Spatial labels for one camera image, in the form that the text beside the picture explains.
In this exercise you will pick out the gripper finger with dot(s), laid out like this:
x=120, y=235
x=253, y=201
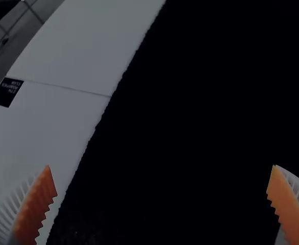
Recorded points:
x=295, y=211
x=24, y=219

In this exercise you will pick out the black mat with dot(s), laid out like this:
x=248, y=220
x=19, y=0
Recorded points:
x=203, y=114

